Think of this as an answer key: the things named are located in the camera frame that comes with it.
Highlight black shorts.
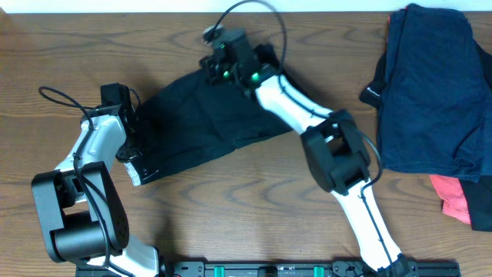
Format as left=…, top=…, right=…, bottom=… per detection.
left=125, top=69, right=291, bottom=186

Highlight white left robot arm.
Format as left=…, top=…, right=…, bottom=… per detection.
left=31, top=83, right=161, bottom=276

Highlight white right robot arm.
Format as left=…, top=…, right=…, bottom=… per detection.
left=201, top=25, right=411, bottom=276

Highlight black garment with logo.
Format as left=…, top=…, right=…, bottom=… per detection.
left=359, top=53, right=387, bottom=110

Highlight navy blue garment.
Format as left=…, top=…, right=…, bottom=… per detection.
left=377, top=4, right=491, bottom=181

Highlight red garment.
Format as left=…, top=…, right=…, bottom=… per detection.
left=429, top=175, right=471, bottom=225

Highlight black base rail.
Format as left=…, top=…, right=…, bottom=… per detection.
left=75, top=260, right=461, bottom=277

